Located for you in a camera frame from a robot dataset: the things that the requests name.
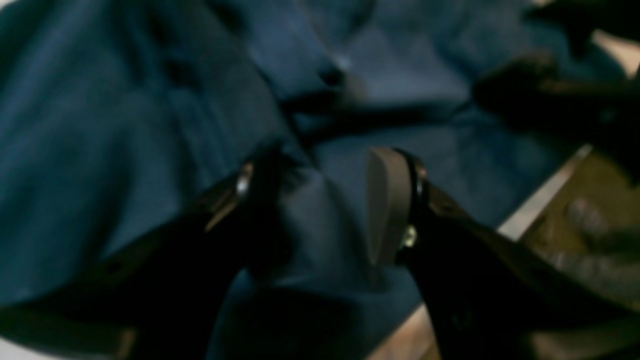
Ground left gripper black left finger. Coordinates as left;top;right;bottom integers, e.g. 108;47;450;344
1;145;294;360

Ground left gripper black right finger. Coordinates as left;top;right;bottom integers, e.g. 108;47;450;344
366;146;639;360

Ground dark blue T-shirt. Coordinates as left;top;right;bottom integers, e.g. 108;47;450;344
0;0;626;360

